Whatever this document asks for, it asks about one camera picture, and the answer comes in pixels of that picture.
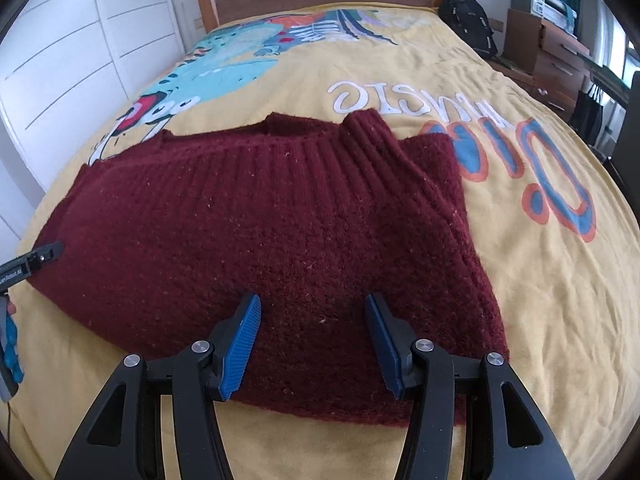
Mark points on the black backpack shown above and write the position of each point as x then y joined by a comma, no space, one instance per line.
467,20

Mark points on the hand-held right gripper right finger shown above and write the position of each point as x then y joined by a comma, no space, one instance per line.
385,345

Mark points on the maroon knitted sweater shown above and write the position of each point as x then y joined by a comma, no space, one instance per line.
250,220

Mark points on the wooden drawer cabinet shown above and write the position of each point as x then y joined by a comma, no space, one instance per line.
550,60

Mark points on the black bag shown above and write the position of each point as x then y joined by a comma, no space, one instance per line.
587,110

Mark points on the white wardrobe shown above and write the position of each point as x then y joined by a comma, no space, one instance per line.
75,35

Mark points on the yellow printed blanket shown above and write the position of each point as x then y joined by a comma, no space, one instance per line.
525,310

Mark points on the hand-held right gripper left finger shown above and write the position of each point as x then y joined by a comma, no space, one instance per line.
242,345

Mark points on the black chair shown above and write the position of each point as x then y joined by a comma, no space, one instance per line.
629,125

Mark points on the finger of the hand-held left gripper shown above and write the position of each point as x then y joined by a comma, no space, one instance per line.
46,256

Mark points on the grey printer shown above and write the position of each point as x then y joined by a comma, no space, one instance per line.
540,2

